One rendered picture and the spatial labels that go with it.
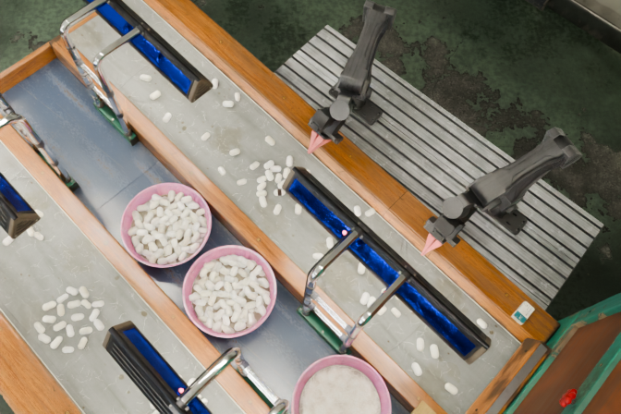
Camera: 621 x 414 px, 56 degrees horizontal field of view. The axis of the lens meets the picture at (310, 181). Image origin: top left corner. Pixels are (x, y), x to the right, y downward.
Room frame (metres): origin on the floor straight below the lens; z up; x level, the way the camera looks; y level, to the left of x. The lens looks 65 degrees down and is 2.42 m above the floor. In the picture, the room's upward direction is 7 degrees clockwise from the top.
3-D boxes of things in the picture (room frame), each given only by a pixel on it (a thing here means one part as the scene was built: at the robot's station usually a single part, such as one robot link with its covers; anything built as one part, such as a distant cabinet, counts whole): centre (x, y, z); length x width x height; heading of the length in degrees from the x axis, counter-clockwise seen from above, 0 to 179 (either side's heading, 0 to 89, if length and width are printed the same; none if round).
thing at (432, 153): (0.75, -0.23, 0.65); 1.20 x 0.90 x 0.04; 56
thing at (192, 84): (1.04, 0.57, 1.08); 0.62 x 0.08 x 0.07; 52
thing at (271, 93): (0.92, -0.02, 0.67); 1.81 x 0.12 x 0.19; 52
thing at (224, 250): (0.39, 0.19, 0.72); 0.27 x 0.27 x 0.10
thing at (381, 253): (0.44, -0.20, 1.08); 0.62 x 0.08 x 0.07; 52
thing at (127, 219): (0.56, 0.41, 0.72); 0.27 x 0.27 x 0.10
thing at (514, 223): (0.79, -0.62, 0.71); 0.20 x 0.07 x 0.08; 56
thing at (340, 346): (0.38, -0.14, 0.90); 0.20 x 0.19 x 0.45; 52
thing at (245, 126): (0.76, 0.11, 0.73); 1.81 x 0.30 x 0.02; 52
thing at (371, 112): (1.13, -0.12, 0.71); 0.20 x 0.07 x 0.08; 56
